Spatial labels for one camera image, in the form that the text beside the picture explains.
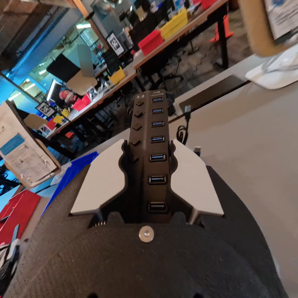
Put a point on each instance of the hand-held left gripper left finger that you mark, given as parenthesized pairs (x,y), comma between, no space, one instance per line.
(102,184)

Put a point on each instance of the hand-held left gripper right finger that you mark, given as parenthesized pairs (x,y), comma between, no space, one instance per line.
(195,184)

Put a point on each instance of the black usb hub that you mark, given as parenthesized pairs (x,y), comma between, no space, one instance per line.
(158,139)

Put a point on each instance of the blue bin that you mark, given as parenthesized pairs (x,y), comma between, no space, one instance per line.
(69,174)

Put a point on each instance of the spare instruction board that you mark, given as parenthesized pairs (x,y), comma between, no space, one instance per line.
(25,149)

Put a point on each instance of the red bin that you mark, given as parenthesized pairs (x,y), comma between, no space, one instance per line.
(151,43)
(18,214)

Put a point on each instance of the small yellow bin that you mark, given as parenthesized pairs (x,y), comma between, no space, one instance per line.
(117,76)
(174,23)

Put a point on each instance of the wide black monitor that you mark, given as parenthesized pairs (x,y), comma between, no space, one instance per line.
(62,67)

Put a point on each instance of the white stand base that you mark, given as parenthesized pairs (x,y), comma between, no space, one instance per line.
(272,74)

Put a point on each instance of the fiducial marker sign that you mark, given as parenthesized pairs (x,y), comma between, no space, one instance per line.
(115,44)

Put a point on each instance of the wooden table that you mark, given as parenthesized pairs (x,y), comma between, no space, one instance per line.
(181,37)

